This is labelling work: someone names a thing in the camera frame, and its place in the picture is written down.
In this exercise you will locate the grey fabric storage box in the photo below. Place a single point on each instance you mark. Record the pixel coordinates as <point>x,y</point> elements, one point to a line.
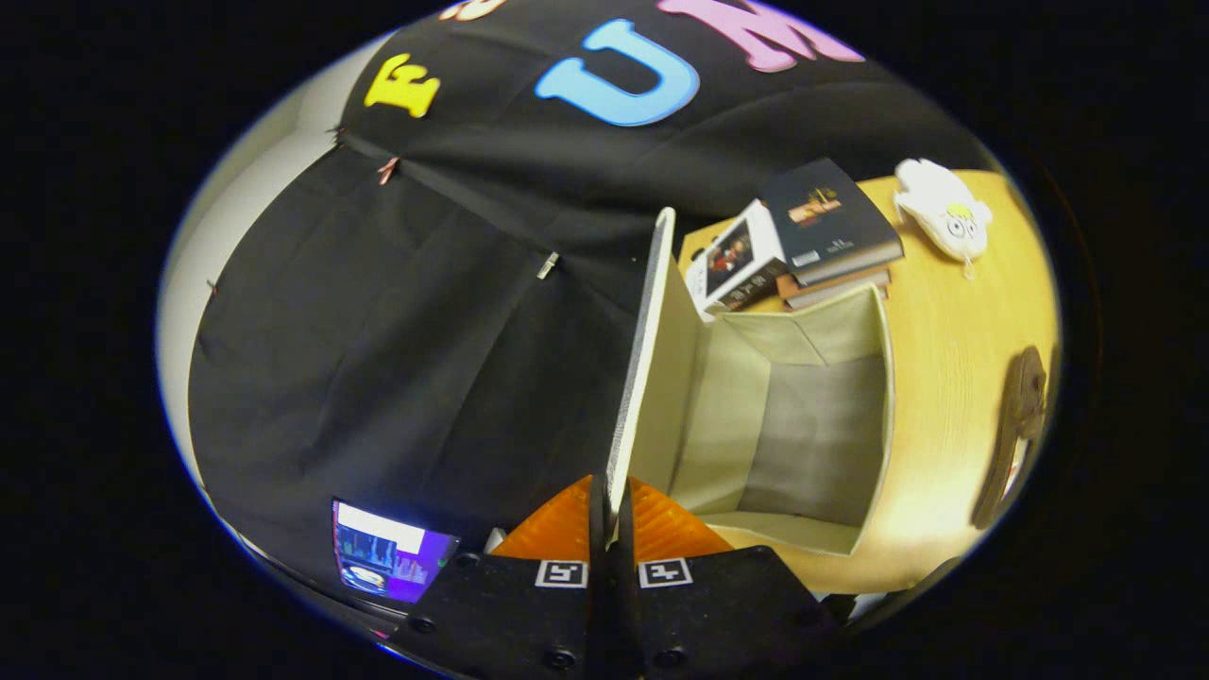
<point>812,425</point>

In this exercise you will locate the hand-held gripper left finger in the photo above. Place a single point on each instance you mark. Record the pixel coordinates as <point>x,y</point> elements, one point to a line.
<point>529,614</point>

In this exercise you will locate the white plush toy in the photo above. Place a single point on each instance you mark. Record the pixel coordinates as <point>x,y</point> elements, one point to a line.
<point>945,208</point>

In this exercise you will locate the white cover book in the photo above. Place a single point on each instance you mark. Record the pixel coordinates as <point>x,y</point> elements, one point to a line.
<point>737,260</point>

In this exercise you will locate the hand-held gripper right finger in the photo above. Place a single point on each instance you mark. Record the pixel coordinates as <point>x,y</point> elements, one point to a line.
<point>718,604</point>

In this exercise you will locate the black hardcover book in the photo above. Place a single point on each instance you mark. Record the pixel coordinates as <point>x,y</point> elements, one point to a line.
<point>822,212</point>

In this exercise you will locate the copper clip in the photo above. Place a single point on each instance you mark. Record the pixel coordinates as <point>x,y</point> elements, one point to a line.
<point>387,170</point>

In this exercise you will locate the monitor screen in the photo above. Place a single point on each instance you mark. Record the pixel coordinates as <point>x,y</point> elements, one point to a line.
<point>387,557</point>

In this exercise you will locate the silver clip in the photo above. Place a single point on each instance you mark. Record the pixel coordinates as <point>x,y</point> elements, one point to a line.
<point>548,265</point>

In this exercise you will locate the brown book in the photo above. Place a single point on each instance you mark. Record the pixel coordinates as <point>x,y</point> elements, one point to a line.
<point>831,288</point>

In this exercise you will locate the brown fuzzy shoe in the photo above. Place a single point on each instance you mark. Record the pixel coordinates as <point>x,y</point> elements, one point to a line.
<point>1020,406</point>

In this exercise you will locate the black backdrop cloth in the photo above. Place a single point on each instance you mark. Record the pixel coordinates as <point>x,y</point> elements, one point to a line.
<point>378,331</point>

